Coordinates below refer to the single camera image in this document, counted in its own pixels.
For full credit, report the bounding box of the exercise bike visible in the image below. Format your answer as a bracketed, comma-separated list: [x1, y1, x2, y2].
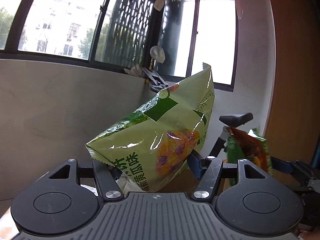
[207, 112, 254, 159]

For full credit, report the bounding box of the large black-framed window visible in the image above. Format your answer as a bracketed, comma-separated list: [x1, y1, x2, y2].
[0, 0, 157, 74]

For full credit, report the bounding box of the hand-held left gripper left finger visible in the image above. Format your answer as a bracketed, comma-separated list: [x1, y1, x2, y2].
[49, 159, 125, 200]

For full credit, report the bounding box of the crumpled white cloth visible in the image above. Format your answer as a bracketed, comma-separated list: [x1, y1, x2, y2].
[124, 64, 143, 78]

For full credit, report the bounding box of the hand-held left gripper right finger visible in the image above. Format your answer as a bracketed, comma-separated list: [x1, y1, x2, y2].
[187, 152, 267, 199]

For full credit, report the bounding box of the black metal lattice screen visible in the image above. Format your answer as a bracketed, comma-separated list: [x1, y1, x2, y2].
[96, 0, 154, 67]

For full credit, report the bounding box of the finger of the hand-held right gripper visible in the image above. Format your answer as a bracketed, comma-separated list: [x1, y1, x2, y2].
[270, 156, 298, 175]

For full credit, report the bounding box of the narrow black-framed window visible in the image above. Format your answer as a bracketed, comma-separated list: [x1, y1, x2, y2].
[160, 0, 238, 92]

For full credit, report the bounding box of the black perforated metal part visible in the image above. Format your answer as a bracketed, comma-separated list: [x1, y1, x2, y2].
[142, 67, 168, 92]

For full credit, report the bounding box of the white cloth ball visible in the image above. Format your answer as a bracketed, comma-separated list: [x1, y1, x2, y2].
[149, 46, 166, 63]

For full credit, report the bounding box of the orange and green snack bag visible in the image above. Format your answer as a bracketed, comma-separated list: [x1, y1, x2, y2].
[226, 127, 273, 187]

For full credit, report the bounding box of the brown cardboard box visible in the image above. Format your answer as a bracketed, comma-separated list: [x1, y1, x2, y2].
[157, 169, 201, 193]

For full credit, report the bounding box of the wooden cabinet panel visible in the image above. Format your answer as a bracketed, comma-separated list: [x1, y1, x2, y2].
[264, 0, 320, 167]

